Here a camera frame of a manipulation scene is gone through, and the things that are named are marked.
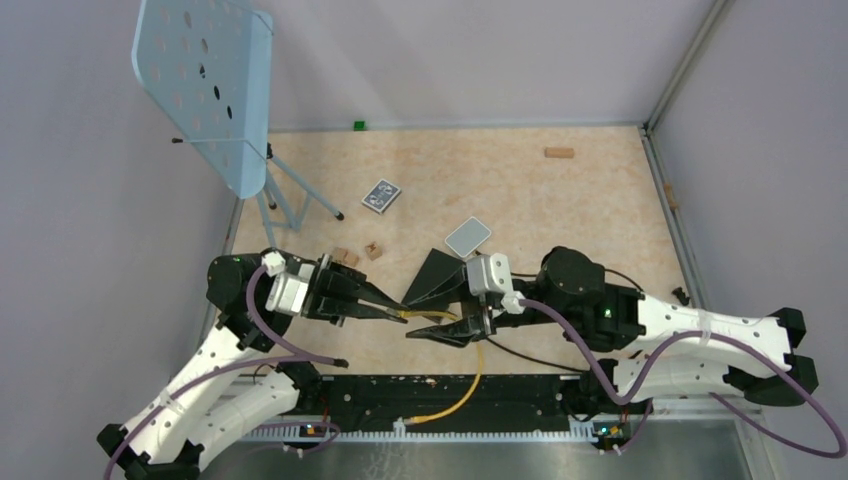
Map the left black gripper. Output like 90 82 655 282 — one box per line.
296 251 412 325

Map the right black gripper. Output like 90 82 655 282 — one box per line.
406 267 572 347

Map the black network switch box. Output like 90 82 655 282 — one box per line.
401 249 469 310

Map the grey card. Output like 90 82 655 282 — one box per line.
444 216 492 258

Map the yellow ethernet cable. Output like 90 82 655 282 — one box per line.
397 307 486 427

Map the black cable with plug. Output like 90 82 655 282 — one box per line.
493 268 647 376

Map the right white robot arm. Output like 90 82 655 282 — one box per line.
403 246 819 412

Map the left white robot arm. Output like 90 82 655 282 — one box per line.
97 248 408 479

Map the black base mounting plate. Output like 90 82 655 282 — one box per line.
288 374 647 434

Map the blue playing card deck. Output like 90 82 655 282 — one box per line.
361 179 402 215

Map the long wooden block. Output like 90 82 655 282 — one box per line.
544 147 576 159

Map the small black clip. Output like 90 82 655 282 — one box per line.
671 286 691 306

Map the light blue music stand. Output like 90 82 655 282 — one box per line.
131 0 345 243

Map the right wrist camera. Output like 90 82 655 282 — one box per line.
466 253 525 315

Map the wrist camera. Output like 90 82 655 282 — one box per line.
466 253 525 315
262 250 315 315

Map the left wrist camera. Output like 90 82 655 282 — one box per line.
262 250 315 315

